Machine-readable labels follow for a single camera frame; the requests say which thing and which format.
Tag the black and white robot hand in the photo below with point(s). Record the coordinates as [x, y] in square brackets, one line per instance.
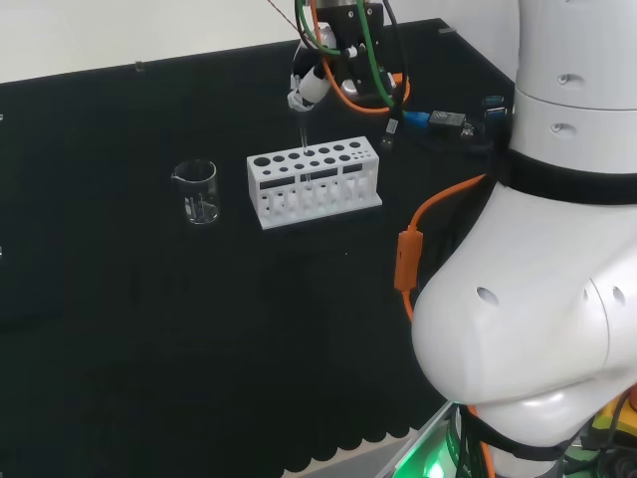
[351, 40]

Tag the clear glass rod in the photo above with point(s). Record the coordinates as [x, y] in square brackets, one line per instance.
[303, 137]

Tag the white test tube rack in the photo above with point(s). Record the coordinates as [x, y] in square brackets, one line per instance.
[259, 179]

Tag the black hub with blue ports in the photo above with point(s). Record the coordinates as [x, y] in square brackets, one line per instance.
[495, 99]

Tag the small clear glass beaker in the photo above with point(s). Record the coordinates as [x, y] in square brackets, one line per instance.
[199, 211]

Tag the black bench cloth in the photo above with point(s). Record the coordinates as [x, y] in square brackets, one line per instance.
[149, 323]

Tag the yellow stop button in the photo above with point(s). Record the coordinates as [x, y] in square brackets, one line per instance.
[604, 420]

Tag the clear base plate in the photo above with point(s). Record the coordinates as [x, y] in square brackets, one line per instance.
[415, 448]

